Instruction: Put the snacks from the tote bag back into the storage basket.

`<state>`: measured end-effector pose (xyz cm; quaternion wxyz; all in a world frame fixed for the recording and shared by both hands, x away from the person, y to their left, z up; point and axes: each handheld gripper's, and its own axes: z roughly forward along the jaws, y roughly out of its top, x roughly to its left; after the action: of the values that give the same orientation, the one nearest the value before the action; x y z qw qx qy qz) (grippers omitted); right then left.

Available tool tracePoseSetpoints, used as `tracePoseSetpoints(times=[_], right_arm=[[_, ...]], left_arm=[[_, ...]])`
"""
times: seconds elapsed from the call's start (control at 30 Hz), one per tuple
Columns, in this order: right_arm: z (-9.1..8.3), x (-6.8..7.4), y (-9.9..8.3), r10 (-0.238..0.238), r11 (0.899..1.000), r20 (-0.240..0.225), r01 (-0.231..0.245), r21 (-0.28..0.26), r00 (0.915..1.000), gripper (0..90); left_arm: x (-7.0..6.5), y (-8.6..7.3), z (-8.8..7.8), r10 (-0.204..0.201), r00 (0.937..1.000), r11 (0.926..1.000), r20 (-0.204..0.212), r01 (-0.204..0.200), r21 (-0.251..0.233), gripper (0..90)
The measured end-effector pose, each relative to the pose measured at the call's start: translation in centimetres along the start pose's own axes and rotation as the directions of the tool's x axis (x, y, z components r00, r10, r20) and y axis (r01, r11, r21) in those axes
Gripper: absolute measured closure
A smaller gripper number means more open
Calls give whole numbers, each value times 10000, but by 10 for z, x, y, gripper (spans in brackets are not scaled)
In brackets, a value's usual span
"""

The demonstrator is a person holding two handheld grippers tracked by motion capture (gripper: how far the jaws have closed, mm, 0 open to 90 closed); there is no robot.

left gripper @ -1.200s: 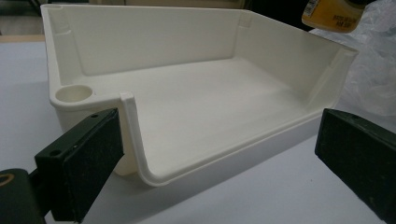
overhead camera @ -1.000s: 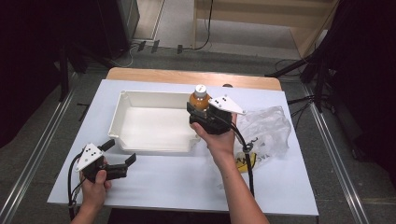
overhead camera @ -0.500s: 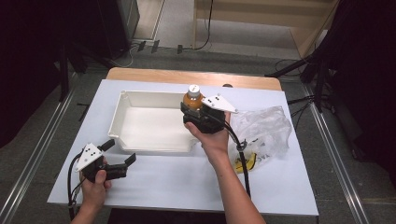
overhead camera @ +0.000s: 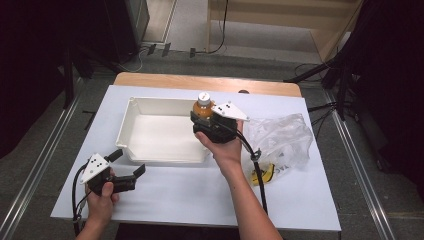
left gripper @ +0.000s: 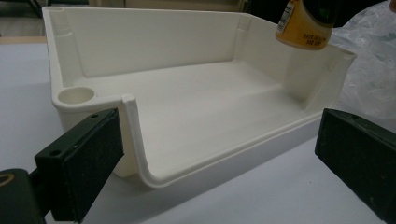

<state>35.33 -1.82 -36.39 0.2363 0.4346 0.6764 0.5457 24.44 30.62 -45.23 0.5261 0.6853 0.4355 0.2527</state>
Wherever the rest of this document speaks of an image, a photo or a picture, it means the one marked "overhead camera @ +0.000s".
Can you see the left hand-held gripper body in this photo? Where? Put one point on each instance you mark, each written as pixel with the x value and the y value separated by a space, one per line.
pixel 115 183

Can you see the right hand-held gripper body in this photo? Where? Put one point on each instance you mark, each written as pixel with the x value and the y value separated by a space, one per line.
pixel 216 128

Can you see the orange bottle with white cap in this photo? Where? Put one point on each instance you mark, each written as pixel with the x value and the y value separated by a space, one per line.
pixel 203 106

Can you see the white plastic bin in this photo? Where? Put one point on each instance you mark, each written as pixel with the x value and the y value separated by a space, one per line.
pixel 160 136

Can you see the clear plastic bag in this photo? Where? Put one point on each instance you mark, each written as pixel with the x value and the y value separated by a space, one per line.
pixel 283 140

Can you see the person's right hand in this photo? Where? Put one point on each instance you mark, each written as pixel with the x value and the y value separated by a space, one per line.
pixel 223 151

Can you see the person's left hand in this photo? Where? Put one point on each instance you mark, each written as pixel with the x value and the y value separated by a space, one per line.
pixel 101 206

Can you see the wooden table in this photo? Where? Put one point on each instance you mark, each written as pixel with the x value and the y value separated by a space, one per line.
pixel 173 81

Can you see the black metal stand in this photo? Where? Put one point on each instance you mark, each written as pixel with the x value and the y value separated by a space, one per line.
pixel 68 80

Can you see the black cabinet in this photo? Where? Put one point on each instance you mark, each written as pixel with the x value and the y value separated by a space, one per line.
pixel 128 26

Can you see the black curtain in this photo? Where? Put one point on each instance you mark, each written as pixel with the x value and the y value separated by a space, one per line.
pixel 30 66
pixel 393 83

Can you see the black tripod stand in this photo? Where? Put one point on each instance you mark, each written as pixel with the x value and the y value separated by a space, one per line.
pixel 340 83

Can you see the metal floor rail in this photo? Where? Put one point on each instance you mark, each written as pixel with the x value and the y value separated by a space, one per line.
pixel 360 166
pixel 36 173

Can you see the light wooden shelf frame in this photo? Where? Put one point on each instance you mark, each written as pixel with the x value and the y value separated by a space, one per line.
pixel 326 36

